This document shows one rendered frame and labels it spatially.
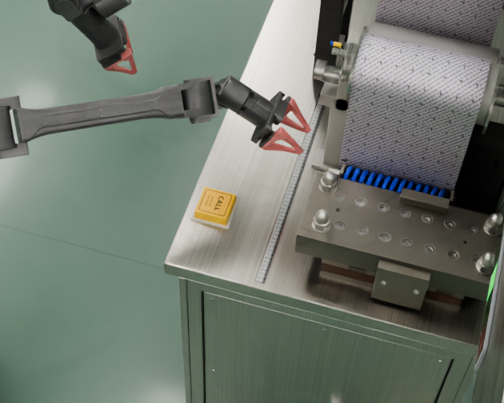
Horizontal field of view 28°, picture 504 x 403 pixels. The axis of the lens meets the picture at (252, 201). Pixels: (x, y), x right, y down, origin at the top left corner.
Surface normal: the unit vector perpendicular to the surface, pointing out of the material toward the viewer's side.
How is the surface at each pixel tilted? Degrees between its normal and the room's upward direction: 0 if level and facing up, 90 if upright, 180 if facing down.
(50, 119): 43
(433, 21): 92
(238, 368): 90
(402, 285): 90
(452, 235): 0
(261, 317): 90
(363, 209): 0
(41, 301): 0
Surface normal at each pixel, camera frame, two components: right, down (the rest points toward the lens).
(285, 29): 0.03, -0.59
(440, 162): -0.29, 0.77
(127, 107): 0.36, 0.05
